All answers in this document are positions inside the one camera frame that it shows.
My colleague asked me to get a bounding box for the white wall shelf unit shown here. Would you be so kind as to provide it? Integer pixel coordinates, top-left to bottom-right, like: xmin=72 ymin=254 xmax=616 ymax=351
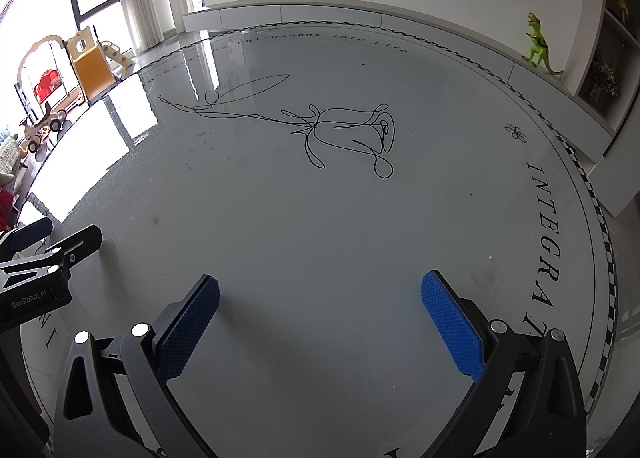
xmin=575 ymin=0 xmax=640 ymax=159

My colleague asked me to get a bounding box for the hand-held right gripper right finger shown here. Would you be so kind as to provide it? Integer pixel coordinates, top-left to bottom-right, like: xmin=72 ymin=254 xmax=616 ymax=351
xmin=420 ymin=269 xmax=588 ymax=458

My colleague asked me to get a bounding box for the dried flower bunch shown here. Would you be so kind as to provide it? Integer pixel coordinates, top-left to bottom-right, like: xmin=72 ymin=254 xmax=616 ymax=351
xmin=587 ymin=55 xmax=621 ymax=99

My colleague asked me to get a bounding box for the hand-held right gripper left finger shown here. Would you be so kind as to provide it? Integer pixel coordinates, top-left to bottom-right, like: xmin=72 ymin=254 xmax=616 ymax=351
xmin=52 ymin=274 xmax=222 ymax=458

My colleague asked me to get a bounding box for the red patterned blanket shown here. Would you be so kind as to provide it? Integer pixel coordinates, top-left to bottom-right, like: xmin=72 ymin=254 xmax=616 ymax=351
xmin=0 ymin=188 xmax=16 ymax=231

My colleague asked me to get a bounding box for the green toy dinosaur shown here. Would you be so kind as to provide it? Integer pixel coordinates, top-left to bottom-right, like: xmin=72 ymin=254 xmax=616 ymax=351
xmin=522 ymin=12 xmax=565 ymax=76

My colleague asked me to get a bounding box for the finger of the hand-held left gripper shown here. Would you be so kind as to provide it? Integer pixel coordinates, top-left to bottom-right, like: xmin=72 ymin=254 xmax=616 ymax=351
xmin=0 ymin=216 xmax=53 ymax=259
xmin=0 ymin=224 xmax=103 ymax=291

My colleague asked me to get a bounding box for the wooden toy airplane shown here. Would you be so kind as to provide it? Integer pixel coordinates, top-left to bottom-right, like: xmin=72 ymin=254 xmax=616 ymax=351
xmin=17 ymin=105 xmax=68 ymax=154

